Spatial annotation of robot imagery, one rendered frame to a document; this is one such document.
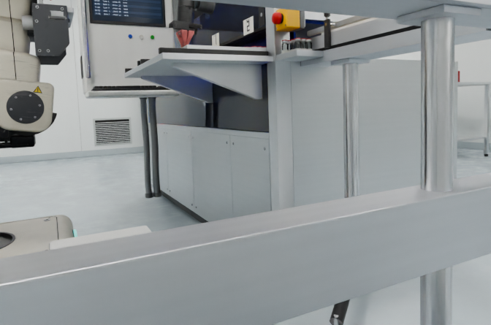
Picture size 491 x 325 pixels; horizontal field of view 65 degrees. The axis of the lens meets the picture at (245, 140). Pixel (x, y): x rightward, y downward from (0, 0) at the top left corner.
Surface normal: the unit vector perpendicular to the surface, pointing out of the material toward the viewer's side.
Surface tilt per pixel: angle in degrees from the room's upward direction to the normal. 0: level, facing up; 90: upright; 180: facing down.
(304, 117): 90
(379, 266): 90
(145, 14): 90
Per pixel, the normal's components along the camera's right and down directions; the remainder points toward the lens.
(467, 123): -0.89, 0.07
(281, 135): 0.45, 0.06
